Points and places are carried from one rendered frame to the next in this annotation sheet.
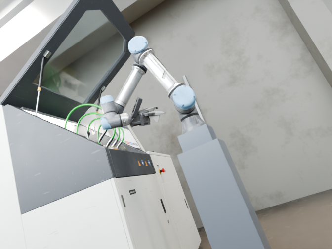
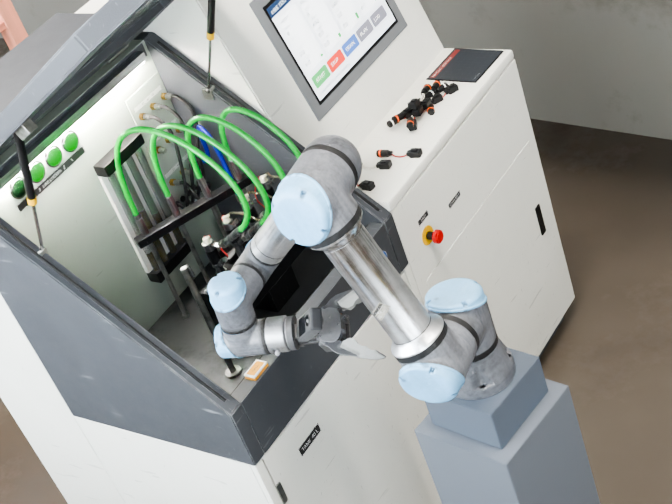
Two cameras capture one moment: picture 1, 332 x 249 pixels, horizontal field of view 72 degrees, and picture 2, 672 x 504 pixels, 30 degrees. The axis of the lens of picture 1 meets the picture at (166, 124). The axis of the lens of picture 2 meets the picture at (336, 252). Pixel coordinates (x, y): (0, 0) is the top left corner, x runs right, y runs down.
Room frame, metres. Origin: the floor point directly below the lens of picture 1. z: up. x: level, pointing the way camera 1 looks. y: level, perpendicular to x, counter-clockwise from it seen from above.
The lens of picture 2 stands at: (-0.38, -1.07, 2.64)
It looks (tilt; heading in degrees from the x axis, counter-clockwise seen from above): 34 degrees down; 34
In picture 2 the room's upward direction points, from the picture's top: 21 degrees counter-clockwise
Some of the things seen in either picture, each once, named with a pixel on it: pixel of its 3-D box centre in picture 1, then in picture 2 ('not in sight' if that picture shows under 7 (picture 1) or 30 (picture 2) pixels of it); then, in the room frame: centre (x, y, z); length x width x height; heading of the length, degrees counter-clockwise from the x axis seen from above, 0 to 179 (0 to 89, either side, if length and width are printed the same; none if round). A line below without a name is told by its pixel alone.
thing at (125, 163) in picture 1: (133, 164); (320, 331); (1.47, 0.29, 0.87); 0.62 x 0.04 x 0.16; 169
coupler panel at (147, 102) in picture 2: not in sight; (169, 139); (1.81, 0.74, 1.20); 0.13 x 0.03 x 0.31; 169
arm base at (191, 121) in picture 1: (192, 124); (473, 356); (1.33, -0.15, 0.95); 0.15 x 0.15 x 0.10
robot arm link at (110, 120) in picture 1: (111, 121); (243, 337); (1.21, 0.28, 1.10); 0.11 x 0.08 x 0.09; 106
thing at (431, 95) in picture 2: not in sight; (421, 102); (2.22, 0.24, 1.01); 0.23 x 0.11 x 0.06; 169
